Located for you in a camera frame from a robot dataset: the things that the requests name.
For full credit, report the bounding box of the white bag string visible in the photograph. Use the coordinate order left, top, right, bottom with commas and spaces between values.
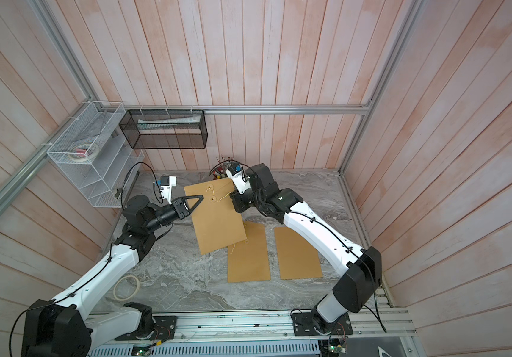
206, 180, 237, 204

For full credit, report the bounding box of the brown kraft file bag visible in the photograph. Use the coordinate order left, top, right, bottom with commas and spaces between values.
184, 178, 246, 255
228, 222, 271, 283
274, 227, 323, 280

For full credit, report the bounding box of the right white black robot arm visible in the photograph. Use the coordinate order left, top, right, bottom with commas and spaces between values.
226, 162, 382, 335

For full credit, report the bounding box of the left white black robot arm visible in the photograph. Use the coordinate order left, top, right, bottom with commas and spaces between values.
21, 195, 204, 356

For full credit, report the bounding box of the bundle of pens and pencils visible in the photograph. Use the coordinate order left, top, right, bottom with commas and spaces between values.
213, 156, 234, 173

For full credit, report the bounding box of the clear tape roll on table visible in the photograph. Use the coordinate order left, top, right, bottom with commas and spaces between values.
112, 275, 141, 302

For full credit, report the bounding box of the tape roll on shelf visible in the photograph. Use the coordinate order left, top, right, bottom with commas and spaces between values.
67, 143, 99, 163

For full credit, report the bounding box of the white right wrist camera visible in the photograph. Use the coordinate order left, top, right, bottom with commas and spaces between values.
226, 161, 251, 194

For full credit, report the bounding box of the black mesh wall basket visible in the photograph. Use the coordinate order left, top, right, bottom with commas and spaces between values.
119, 109, 208, 150

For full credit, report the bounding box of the white wire mesh shelf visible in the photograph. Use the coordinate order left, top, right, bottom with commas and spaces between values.
48, 101, 144, 208

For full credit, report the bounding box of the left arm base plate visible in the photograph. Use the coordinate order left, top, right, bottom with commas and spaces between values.
115, 315, 177, 342

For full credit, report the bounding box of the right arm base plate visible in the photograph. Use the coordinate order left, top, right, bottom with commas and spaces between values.
289, 309, 353, 337

